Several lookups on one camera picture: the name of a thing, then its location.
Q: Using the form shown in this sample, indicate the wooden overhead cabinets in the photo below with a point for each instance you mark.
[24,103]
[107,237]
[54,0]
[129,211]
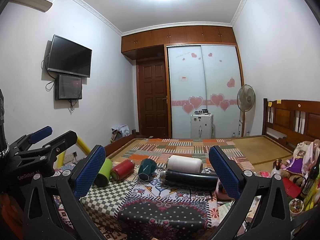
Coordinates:
[151,43]

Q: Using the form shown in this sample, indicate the wall-mounted black television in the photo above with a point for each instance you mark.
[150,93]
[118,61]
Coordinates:
[68,57]

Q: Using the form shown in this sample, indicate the yellow padded bar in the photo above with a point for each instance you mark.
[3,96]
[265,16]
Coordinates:
[75,153]

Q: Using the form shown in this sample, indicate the brown wooden door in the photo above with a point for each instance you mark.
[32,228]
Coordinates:
[152,98]

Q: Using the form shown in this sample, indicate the lime green cup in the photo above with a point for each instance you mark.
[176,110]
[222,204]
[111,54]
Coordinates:
[103,176]

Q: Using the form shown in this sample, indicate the small black wall monitor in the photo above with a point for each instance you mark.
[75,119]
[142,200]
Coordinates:
[68,87]

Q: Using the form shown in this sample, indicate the patterned tablecloth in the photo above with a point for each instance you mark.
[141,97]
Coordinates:
[134,209]

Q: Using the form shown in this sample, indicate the sliding wardrobe with hearts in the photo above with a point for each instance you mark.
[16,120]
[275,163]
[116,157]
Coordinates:
[204,79]

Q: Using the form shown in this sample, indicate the standing electric fan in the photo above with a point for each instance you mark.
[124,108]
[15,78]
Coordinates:
[245,102]

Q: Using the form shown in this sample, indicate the patchwork bed mat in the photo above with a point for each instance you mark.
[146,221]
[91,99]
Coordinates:
[256,153]

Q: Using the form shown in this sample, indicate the dark green faceted cup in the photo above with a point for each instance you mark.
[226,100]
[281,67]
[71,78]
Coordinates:
[146,169]

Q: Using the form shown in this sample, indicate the black thermos bottle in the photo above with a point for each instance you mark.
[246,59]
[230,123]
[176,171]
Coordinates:
[197,181]

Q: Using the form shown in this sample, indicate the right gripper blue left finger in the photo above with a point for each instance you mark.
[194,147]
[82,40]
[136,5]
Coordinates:
[75,184]

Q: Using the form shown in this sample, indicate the white thermos cup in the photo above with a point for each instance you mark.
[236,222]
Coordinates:
[184,164]

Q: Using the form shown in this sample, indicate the bag on floor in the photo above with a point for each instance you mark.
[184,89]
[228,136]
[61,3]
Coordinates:
[120,132]

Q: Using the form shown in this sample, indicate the white small cabinet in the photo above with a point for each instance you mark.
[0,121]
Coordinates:
[201,126]

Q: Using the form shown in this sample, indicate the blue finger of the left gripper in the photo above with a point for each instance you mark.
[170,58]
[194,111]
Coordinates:
[58,143]
[26,141]

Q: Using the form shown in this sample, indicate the red thermos cup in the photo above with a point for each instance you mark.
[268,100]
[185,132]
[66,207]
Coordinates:
[122,170]

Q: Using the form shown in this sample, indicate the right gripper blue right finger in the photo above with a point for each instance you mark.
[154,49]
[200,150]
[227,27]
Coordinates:
[238,186]

